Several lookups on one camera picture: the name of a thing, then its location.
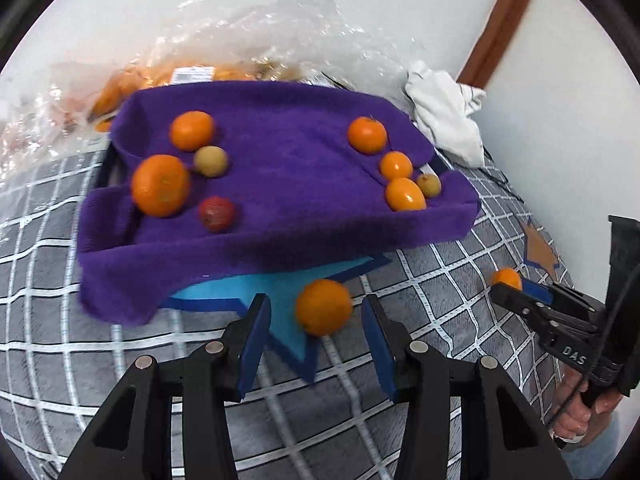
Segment large orange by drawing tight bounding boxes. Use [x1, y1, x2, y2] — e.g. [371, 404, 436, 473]
[131, 154, 192, 218]

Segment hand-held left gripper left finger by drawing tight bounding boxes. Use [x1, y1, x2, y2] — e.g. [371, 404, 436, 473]
[60, 292, 273, 480]

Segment small yellow round fruit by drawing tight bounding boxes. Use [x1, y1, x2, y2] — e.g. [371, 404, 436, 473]
[416, 173, 442, 198]
[194, 145, 230, 178]

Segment brown wooden door frame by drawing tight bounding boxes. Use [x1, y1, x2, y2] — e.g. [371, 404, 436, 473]
[456, 0, 543, 86]

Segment white cloth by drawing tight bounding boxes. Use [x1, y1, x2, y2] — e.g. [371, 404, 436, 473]
[404, 60, 487, 168]

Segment person's right hand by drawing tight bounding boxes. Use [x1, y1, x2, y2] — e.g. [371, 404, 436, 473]
[552, 367, 626, 450]

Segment clear plastic bag brown fruits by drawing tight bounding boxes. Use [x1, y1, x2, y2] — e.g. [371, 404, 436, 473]
[250, 0, 416, 93]

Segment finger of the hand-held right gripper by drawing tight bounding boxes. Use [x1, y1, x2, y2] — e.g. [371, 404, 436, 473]
[490, 283, 598, 333]
[520, 279, 601, 321]

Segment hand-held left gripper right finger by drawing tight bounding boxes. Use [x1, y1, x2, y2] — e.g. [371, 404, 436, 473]
[361, 294, 573, 480]

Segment grey checkered blanket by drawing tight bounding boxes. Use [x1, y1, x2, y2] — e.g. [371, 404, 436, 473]
[0, 152, 576, 480]

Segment clear plastic bag pink fruits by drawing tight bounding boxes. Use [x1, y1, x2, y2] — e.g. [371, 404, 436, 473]
[0, 60, 116, 161]

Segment small red fruit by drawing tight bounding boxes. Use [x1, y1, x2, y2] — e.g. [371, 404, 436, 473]
[199, 196, 236, 232]

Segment purple towel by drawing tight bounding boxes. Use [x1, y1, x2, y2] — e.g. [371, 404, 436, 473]
[77, 80, 482, 326]

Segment clear plastic bag of oranges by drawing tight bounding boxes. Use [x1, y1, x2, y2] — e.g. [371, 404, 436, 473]
[90, 0, 261, 133]

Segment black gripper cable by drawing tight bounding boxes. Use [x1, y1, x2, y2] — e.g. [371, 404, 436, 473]
[549, 240, 631, 433]

